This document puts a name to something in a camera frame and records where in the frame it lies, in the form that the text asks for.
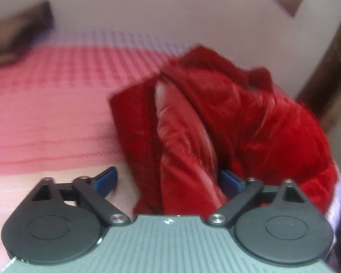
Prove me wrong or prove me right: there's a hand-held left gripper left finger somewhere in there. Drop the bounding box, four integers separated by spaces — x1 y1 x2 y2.
31 166 131 228

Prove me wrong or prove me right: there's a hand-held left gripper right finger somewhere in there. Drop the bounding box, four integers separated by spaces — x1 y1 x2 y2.
205 170 311 228

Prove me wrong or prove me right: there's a red puffer jacket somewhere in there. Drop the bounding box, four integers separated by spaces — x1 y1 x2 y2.
108 44 341 217

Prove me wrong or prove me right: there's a bed with pink checked sheet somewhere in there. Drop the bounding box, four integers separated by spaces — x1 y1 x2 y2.
0 29 341 273

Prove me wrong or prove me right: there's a brown wooden door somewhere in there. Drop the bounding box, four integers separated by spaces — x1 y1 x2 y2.
296 3 341 127

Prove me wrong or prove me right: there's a brown pillow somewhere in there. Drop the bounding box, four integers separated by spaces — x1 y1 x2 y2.
0 0 56 69

